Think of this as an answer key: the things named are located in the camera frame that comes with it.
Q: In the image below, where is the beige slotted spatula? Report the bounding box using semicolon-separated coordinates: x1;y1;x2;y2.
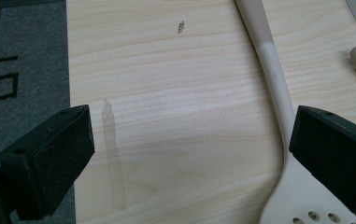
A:
234;0;356;224

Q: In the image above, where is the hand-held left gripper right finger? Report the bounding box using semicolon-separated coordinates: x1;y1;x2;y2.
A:
289;105;356;222

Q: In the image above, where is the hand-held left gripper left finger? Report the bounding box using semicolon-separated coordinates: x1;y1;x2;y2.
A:
0;104;96;221

